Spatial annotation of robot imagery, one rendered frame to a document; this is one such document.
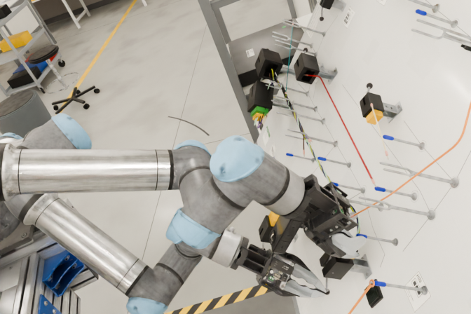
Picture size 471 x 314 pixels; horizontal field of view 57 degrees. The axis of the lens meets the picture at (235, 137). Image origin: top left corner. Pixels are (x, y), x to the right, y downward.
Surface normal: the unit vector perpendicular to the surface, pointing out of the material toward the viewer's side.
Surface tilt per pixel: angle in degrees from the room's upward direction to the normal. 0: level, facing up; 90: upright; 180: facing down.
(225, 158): 28
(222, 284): 0
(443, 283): 52
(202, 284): 0
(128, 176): 72
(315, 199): 95
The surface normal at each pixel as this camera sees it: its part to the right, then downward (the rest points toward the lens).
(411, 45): -0.94, -0.21
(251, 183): 0.18, 0.48
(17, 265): -0.32, -0.76
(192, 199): -0.70, -0.49
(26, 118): 0.68, 0.29
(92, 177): 0.31, 0.16
